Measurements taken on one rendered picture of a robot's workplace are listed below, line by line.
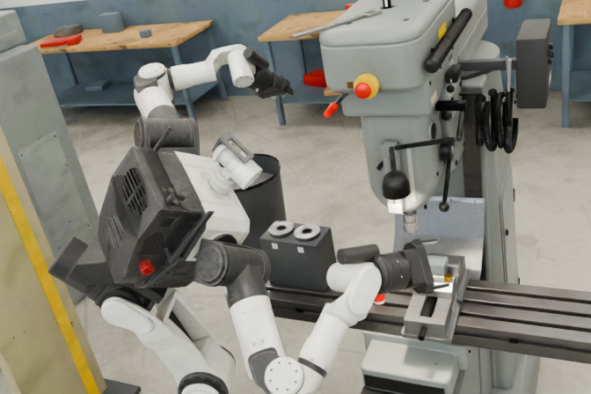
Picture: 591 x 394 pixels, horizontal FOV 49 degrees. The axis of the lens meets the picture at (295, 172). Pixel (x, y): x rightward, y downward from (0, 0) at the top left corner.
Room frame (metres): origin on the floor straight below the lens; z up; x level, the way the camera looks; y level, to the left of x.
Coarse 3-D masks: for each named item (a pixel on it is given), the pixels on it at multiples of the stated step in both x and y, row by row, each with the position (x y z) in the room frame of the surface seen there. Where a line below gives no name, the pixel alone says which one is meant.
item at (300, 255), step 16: (272, 224) 1.96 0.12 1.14; (288, 224) 1.92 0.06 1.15; (304, 224) 1.92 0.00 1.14; (272, 240) 1.86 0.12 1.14; (288, 240) 1.84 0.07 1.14; (304, 240) 1.81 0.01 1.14; (320, 240) 1.80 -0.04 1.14; (272, 256) 1.87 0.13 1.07; (288, 256) 1.83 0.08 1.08; (304, 256) 1.80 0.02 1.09; (320, 256) 1.79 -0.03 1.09; (272, 272) 1.88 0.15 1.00; (288, 272) 1.84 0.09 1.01; (304, 272) 1.80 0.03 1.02; (320, 272) 1.77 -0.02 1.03; (320, 288) 1.78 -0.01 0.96
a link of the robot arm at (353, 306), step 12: (360, 276) 1.10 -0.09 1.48; (372, 276) 1.11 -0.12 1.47; (348, 288) 1.09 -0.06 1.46; (360, 288) 1.08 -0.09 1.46; (372, 288) 1.09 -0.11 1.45; (336, 300) 1.08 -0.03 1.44; (348, 300) 1.06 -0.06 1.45; (360, 300) 1.07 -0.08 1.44; (372, 300) 1.08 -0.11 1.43; (324, 312) 1.08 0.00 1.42; (336, 312) 1.06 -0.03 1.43; (348, 312) 1.06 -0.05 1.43; (360, 312) 1.06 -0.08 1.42; (348, 324) 1.06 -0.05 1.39
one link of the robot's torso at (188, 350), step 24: (168, 288) 1.50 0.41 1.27; (120, 312) 1.37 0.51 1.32; (144, 312) 1.36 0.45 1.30; (168, 312) 1.41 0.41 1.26; (192, 312) 1.47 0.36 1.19; (144, 336) 1.37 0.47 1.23; (168, 336) 1.36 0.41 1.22; (192, 336) 1.47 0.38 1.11; (168, 360) 1.39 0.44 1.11; (192, 360) 1.38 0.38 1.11; (216, 360) 1.41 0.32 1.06; (216, 384) 1.35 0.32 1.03
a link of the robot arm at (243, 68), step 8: (248, 48) 1.88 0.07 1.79; (232, 56) 1.90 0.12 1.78; (240, 56) 1.89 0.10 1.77; (248, 56) 1.86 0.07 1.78; (256, 56) 1.88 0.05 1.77; (232, 64) 1.88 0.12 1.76; (240, 64) 1.87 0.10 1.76; (248, 64) 1.88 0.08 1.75; (256, 64) 1.89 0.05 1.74; (264, 64) 1.90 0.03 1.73; (232, 72) 1.87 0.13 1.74; (240, 72) 1.85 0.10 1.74; (248, 72) 1.85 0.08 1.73; (256, 72) 1.91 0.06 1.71; (264, 72) 1.93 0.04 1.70; (232, 80) 1.86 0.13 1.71; (240, 80) 1.85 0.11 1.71; (248, 80) 1.86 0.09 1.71; (256, 80) 1.90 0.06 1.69
